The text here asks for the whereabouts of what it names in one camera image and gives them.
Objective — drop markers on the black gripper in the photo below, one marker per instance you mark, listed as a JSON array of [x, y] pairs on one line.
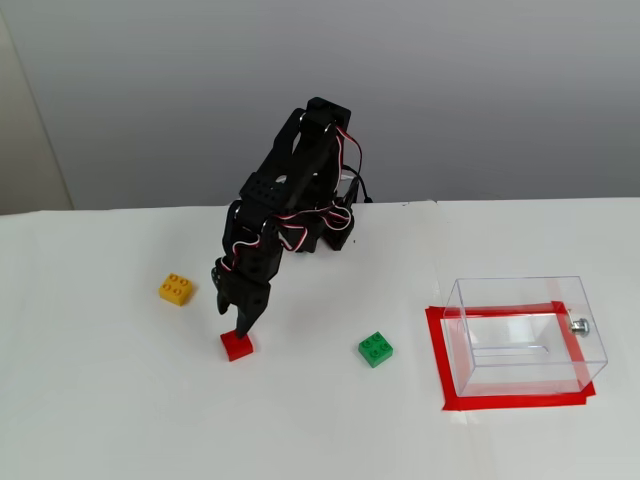
[[248, 300]]

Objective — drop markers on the red lego brick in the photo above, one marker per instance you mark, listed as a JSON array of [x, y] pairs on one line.
[[237, 350]]

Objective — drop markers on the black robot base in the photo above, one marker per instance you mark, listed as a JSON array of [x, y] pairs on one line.
[[340, 235]]

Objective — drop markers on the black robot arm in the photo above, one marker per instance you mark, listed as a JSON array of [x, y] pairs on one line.
[[280, 165]]

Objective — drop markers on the yellow lego brick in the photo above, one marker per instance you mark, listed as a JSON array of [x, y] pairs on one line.
[[176, 290]]

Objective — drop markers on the green lego brick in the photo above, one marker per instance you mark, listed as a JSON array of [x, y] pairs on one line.
[[376, 350]]

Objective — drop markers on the transparent plastic box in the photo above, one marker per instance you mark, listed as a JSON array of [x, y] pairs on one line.
[[525, 295]]

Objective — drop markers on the silver cam lock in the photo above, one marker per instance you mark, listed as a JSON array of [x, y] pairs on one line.
[[580, 327]]

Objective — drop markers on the red tape frame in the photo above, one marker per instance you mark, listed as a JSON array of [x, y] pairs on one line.
[[500, 401]]

